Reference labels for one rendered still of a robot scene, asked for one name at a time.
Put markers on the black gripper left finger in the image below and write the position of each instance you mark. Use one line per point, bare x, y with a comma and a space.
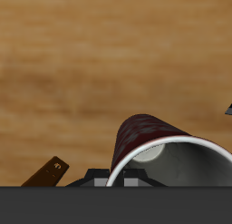
96, 177

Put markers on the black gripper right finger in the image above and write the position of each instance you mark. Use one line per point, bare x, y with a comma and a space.
134, 176

